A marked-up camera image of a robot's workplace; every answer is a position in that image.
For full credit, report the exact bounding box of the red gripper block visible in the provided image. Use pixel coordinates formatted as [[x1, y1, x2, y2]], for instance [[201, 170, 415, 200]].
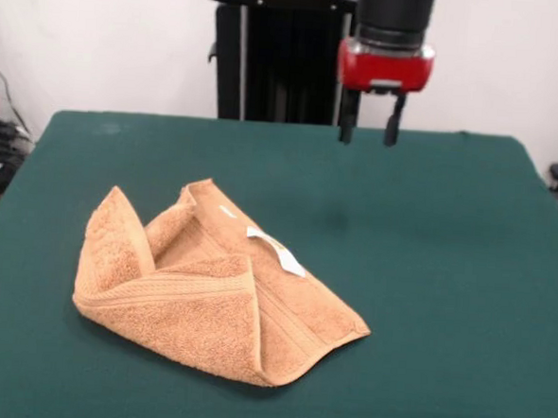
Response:
[[331, 37, 437, 151]]

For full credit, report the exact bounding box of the tan terry towel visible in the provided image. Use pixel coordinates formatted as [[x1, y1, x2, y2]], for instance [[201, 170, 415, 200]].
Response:
[[67, 169, 381, 394]]

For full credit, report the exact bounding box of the dark green table cloth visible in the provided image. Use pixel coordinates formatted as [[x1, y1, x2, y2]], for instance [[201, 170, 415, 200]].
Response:
[[0, 102, 558, 418]]

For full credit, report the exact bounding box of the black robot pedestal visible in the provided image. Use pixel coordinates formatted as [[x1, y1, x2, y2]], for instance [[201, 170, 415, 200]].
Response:
[[188, 0, 364, 129]]

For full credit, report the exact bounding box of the black cable bundle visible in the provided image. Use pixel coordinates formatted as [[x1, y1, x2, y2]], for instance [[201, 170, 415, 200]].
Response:
[[0, 49, 44, 215]]

